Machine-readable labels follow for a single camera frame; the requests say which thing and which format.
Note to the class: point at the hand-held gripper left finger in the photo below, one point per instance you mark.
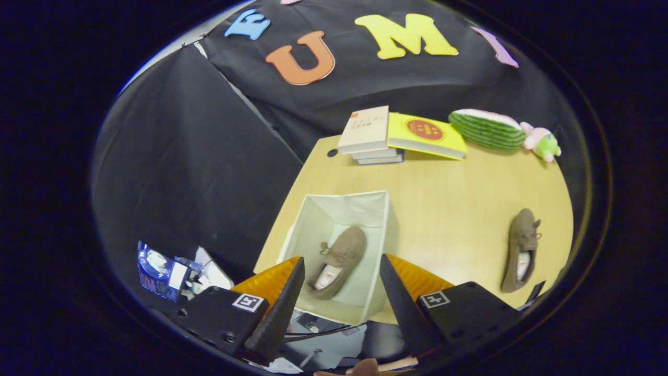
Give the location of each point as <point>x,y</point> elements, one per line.
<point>276,313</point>

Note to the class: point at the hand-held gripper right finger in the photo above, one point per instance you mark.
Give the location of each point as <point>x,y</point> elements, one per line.
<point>402,308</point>

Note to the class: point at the brown suede shoe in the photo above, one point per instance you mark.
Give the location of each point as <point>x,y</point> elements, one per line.
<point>523,235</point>
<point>342,250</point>

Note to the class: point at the white fabric storage box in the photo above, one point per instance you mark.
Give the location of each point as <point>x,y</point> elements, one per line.
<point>339,209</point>

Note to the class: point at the white side table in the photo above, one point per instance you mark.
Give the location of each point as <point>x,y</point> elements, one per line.
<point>214,274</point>

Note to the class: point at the computer monitor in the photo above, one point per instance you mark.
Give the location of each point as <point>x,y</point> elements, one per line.
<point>156,271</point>

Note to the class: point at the grey book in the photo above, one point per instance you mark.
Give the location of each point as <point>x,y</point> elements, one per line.
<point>383,160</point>
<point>373,153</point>

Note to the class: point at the yellow book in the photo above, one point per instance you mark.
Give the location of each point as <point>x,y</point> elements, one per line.
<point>428,136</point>

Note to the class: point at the beige book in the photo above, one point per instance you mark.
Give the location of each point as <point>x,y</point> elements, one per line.
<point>364,129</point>

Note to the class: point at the watermelon slice plush toy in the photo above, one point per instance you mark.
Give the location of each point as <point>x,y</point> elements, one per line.
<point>488,130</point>

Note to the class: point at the pink and green plush toy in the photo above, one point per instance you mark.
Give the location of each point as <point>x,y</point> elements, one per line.
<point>543,142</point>

